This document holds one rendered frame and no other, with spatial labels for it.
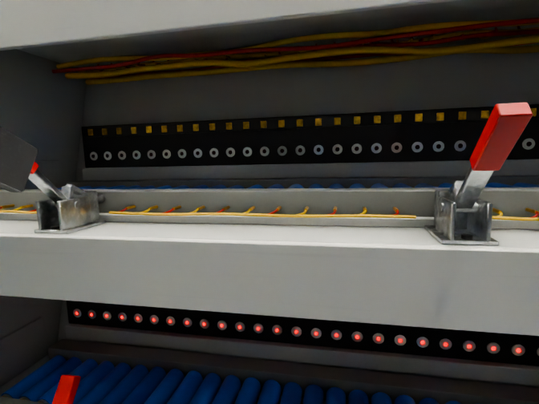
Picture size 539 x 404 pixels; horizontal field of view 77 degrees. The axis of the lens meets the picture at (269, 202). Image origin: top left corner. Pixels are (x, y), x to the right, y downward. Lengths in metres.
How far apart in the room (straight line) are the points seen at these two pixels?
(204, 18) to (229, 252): 0.17
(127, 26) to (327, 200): 0.20
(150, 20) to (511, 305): 0.29
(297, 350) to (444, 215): 0.23
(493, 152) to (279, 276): 0.12
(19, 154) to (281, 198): 0.17
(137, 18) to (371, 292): 0.25
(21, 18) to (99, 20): 0.07
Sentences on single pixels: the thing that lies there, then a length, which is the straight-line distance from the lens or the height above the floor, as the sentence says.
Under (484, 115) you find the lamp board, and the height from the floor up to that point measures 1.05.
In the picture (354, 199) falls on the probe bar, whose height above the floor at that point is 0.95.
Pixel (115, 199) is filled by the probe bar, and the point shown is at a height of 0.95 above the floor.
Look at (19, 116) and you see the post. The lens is 0.49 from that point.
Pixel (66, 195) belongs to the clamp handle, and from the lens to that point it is 0.29.
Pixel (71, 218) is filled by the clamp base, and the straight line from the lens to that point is 0.28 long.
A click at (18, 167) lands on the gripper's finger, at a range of 0.25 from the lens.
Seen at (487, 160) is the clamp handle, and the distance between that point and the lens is 0.19.
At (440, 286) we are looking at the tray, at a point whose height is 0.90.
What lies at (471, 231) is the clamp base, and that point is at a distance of 0.23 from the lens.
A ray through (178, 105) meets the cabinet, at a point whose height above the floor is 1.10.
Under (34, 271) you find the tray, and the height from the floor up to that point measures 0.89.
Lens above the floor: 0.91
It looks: 8 degrees up
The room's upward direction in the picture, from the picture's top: 2 degrees clockwise
